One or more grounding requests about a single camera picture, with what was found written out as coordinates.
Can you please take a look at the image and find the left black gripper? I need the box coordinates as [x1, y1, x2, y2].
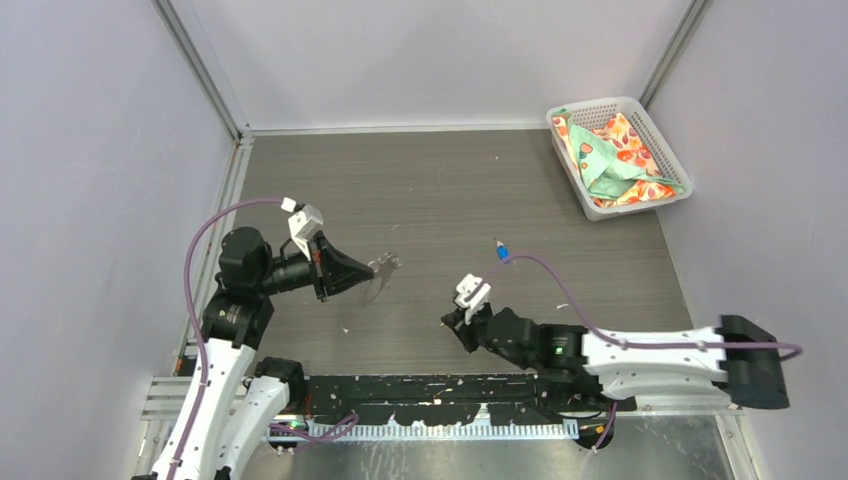
[255, 230, 373, 301]

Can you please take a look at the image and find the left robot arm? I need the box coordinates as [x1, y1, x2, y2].
[146, 227, 374, 479]

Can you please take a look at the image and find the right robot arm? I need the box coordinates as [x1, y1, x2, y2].
[441, 304, 790, 411]

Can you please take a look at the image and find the white plastic basket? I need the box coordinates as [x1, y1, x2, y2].
[546, 96, 694, 221]

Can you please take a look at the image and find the floral patterned cloth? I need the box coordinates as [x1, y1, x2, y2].
[552, 108, 686, 208]

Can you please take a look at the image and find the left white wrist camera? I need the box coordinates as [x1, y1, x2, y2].
[288, 203, 324, 260]

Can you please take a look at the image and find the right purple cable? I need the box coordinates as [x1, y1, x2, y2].
[490, 252, 803, 362]

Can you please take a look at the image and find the purple cable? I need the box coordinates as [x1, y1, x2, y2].
[490, 252, 803, 362]
[164, 197, 297, 480]

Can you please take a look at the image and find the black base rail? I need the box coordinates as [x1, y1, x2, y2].
[284, 374, 613, 426]

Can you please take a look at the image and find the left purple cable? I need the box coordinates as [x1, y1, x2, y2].
[164, 197, 297, 480]

